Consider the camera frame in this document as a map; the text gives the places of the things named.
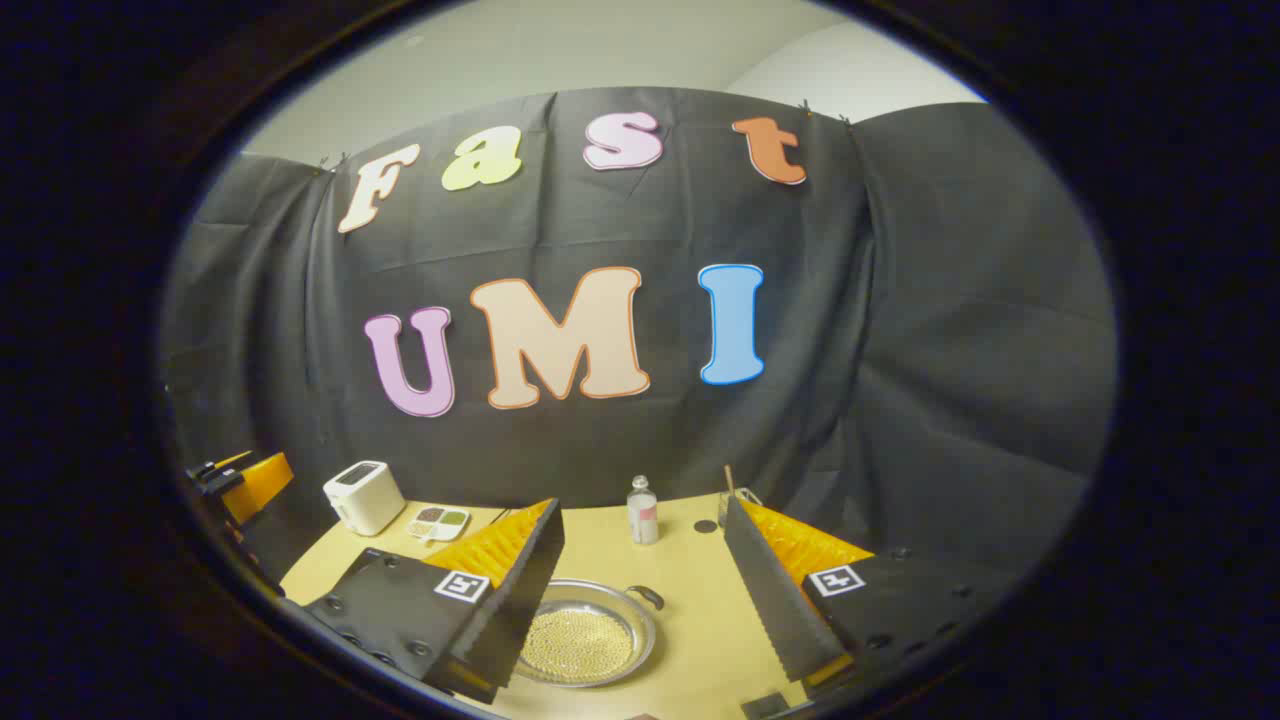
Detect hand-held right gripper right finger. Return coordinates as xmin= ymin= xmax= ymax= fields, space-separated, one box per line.
xmin=722 ymin=495 xmax=1011 ymax=691

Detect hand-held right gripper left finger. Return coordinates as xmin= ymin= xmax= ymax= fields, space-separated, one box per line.
xmin=300 ymin=497 xmax=566 ymax=706

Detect heap of yellow soybeans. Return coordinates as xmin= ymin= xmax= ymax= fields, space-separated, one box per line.
xmin=522 ymin=607 xmax=638 ymax=685

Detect steel pot with black handle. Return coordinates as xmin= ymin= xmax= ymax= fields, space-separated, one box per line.
xmin=515 ymin=578 xmax=666 ymax=689

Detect glass cup with wooden stick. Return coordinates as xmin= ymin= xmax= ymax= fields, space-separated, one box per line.
xmin=717 ymin=465 xmax=763 ymax=526

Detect white divided dish of beans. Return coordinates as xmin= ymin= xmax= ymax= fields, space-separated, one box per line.
xmin=406 ymin=505 xmax=471 ymax=543

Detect white toaster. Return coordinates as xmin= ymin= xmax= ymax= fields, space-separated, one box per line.
xmin=322 ymin=460 xmax=407 ymax=537

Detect clear bottle with pink label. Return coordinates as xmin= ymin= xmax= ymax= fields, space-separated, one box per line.
xmin=627 ymin=475 xmax=661 ymax=546

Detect black backdrop cloth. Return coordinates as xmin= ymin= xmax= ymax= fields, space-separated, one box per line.
xmin=160 ymin=85 xmax=1119 ymax=601

